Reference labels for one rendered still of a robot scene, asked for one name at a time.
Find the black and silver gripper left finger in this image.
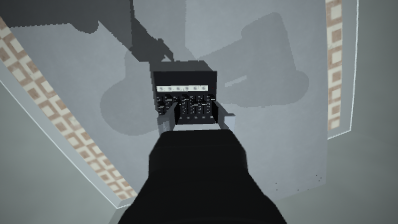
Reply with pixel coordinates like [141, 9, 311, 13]
[157, 102, 180, 136]

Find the black lighting desk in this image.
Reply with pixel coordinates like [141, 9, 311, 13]
[153, 71, 217, 125]

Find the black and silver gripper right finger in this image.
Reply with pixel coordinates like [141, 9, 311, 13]
[212, 101, 236, 133]

